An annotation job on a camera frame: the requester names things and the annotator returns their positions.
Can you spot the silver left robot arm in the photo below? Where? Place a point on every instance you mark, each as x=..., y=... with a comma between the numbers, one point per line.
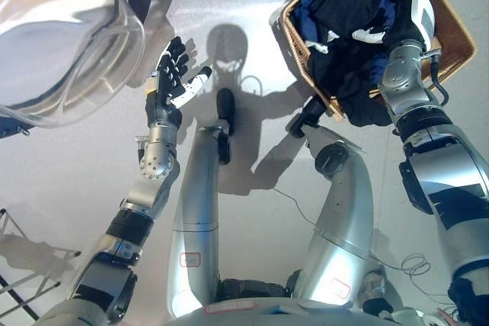
x=153, y=158

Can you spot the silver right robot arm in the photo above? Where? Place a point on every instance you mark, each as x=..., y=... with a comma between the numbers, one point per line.
x=443, y=173

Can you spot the silver robot leg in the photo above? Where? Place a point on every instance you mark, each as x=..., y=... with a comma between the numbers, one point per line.
x=196, y=204
x=340, y=226

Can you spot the silver left robot leg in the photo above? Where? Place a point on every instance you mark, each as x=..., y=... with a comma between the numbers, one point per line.
x=196, y=204

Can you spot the black crumpled garment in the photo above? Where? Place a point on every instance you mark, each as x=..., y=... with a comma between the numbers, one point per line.
x=336, y=70

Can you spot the silver robot torso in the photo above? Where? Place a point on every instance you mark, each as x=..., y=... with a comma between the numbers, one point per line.
x=275, y=312

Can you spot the silver right robot leg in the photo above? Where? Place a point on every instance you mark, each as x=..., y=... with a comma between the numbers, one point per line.
x=340, y=226

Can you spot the transparent washing machine door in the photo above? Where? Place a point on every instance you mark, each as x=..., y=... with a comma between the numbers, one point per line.
x=65, y=43

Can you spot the black left robot foot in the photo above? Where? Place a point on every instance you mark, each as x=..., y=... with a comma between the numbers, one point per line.
x=225, y=106

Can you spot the white cloth piece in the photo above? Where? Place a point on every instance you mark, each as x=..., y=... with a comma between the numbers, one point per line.
x=319, y=46

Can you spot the black robot foot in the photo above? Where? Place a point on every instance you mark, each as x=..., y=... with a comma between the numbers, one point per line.
x=225, y=106
x=311, y=112

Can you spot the blue garment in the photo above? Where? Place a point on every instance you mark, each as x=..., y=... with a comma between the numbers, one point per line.
x=305, y=20

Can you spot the brown wicker laundry basket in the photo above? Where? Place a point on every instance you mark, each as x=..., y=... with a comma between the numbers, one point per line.
x=452, y=24

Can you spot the metal drying rack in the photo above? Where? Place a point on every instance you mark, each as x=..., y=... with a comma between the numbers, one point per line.
x=23, y=288

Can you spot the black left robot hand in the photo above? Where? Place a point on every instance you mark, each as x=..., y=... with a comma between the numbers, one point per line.
x=165, y=85

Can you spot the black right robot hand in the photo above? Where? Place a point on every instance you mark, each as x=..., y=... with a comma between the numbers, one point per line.
x=422, y=17

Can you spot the black right robot foot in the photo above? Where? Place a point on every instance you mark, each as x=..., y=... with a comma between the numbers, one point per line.
x=311, y=112

